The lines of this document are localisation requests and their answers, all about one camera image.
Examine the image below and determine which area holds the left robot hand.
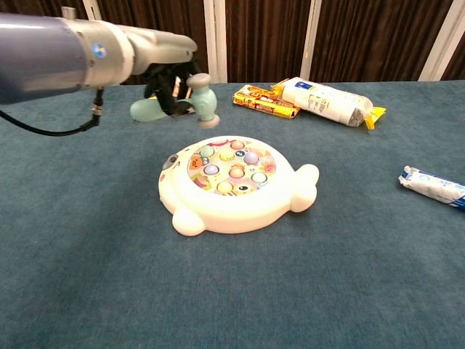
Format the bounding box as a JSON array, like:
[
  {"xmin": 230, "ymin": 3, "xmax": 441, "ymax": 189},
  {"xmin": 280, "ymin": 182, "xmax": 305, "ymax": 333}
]
[{"xmin": 119, "ymin": 24, "xmax": 203, "ymax": 118}]

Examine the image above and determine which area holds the light blue toy bottle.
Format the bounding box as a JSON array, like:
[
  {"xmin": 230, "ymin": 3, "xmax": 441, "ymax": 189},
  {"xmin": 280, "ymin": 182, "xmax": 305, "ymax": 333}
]
[{"xmin": 129, "ymin": 72, "xmax": 221, "ymax": 129}]

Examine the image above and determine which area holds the white fish-shaped toy board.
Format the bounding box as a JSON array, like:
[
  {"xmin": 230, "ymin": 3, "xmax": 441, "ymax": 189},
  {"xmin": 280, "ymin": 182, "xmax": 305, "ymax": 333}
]
[{"xmin": 158, "ymin": 135, "xmax": 320, "ymax": 237}]

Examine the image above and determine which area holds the dark brown pleated curtain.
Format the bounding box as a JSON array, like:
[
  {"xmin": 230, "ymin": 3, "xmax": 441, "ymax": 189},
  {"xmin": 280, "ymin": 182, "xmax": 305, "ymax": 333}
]
[{"xmin": 0, "ymin": 0, "xmax": 465, "ymax": 85}]

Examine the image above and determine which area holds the yellow red snack package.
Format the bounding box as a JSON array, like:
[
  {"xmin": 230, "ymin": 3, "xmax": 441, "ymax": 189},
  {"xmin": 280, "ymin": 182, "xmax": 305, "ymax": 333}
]
[{"xmin": 232, "ymin": 84, "xmax": 302, "ymax": 119}]

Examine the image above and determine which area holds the white biscuit package yellow end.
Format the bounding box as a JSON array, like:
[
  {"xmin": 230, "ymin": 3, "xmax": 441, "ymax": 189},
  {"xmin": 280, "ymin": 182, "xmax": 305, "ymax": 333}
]
[{"xmin": 270, "ymin": 76, "xmax": 387, "ymax": 131}]

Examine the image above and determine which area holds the blue felt table mat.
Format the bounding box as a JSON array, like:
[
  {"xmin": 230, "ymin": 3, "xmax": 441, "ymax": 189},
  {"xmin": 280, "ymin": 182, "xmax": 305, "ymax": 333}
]
[{"xmin": 0, "ymin": 80, "xmax": 465, "ymax": 349}]

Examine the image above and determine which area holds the blue white toothpaste tube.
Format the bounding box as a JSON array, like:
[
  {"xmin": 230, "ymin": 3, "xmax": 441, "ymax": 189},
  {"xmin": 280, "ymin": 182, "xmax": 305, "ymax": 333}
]
[{"xmin": 397, "ymin": 165, "xmax": 465, "ymax": 212}]

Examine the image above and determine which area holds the white double frame post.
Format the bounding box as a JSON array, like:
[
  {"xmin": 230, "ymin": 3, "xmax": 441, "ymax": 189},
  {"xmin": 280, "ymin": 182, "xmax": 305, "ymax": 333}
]
[{"xmin": 203, "ymin": 0, "xmax": 228, "ymax": 84}]

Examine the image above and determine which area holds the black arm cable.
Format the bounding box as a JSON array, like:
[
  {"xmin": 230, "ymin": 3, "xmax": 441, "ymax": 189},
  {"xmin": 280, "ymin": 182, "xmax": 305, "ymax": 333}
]
[{"xmin": 0, "ymin": 87, "xmax": 106, "ymax": 137}]

